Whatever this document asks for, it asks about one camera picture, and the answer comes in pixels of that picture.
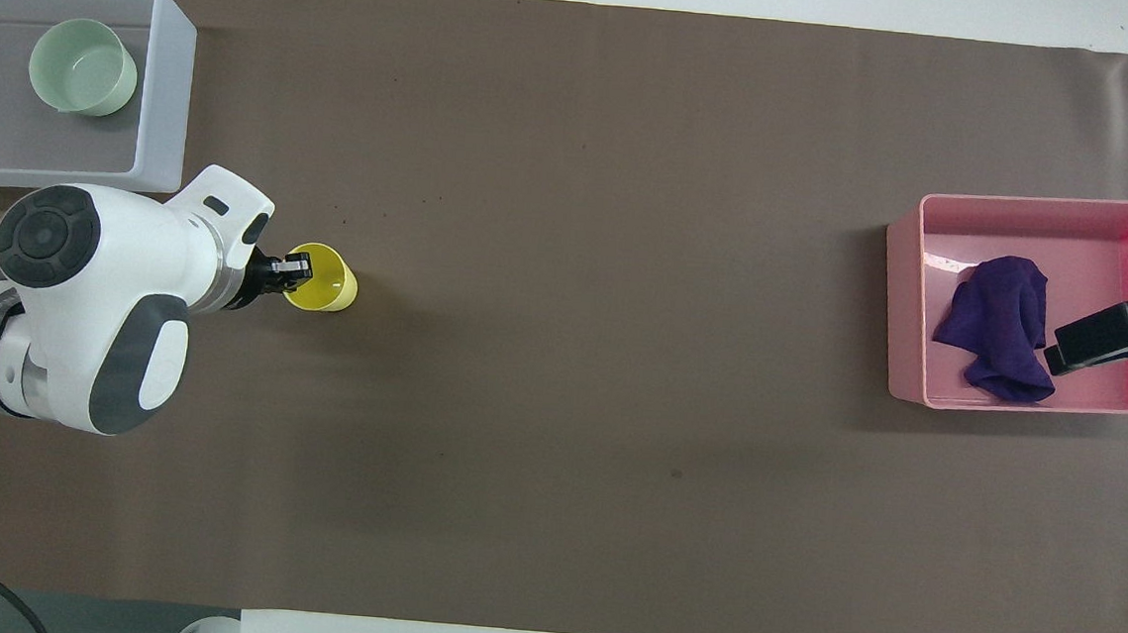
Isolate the translucent grey plastic box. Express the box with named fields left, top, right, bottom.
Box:
left=0, top=0, right=200, bottom=202

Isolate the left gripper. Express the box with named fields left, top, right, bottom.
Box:
left=223, top=244, right=288, bottom=316

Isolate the pink plastic box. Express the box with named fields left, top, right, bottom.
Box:
left=874, top=181, right=1128, bottom=423

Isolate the purple cloth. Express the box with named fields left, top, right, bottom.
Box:
left=928, top=250, right=1067, bottom=406

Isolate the yellow plastic cup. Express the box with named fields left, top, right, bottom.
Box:
left=281, top=241, right=362, bottom=316

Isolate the light green plastic cup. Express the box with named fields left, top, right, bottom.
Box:
left=26, top=14, right=143, bottom=121

